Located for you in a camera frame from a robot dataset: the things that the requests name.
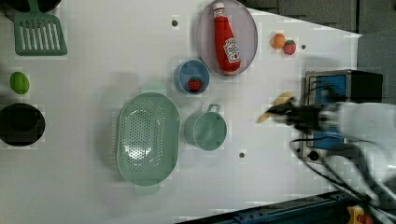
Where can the black toaster oven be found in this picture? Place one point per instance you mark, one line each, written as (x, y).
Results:
(324, 88)

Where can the green slotted spatula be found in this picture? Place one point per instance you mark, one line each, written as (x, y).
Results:
(38, 34)

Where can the green oval colander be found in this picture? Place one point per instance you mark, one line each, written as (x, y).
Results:
(147, 139)

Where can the orange toy fruit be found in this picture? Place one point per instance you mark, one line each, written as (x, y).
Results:
(279, 40)

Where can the peeled toy banana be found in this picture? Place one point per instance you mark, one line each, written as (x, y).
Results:
(279, 108)

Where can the grey round plate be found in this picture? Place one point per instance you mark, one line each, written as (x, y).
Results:
(244, 30)

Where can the red plush ketchup bottle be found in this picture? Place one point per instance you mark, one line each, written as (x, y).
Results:
(227, 51)

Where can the blue bowl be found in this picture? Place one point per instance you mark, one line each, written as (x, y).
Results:
(185, 71)

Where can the green toy lime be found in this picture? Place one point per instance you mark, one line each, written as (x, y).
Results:
(19, 82)

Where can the toy strawberry in bowl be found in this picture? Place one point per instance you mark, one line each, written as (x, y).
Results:
(195, 84)

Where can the blue metal frame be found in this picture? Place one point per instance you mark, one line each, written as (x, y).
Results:
(336, 207)

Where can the red toy strawberry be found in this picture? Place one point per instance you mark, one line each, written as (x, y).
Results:
(290, 47)

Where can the green measuring cup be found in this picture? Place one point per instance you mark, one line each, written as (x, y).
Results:
(206, 130)

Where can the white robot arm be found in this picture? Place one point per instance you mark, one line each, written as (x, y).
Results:
(363, 161)

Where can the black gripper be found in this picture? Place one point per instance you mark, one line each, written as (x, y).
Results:
(303, 118)

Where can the lower black cylinder cup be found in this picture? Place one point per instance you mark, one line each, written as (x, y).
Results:
(21, 125)

